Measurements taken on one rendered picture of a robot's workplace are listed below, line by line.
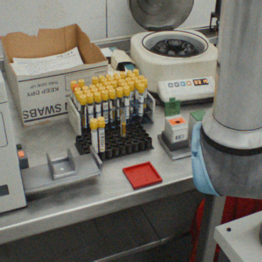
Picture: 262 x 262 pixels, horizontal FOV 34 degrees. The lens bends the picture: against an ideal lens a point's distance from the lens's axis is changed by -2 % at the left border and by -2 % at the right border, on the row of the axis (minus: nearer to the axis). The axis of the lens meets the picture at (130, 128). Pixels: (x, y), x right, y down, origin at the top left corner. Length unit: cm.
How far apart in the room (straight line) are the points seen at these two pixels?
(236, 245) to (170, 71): 58
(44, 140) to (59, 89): 14
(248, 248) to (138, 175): 30
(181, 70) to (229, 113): 61
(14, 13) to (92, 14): 25
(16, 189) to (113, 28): 78
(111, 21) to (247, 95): 94
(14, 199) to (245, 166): 47
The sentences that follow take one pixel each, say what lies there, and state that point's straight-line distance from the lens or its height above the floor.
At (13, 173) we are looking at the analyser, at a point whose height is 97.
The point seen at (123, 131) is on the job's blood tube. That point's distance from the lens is 103.
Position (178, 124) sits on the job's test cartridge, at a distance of 100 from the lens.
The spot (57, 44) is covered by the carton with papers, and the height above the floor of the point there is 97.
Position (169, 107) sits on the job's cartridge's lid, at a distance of 102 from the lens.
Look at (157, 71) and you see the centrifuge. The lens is 120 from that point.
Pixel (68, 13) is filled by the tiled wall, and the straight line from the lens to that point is 142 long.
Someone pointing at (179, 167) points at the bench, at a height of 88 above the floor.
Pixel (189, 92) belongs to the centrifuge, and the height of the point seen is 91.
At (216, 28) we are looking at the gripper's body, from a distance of 106.
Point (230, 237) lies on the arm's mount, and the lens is 82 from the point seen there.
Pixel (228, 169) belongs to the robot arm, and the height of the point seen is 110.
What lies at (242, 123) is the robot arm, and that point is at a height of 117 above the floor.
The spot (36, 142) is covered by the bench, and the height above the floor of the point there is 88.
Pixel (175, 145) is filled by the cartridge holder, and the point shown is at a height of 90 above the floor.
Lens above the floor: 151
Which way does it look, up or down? 35 degrees down
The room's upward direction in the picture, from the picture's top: 1 degrees clockwise
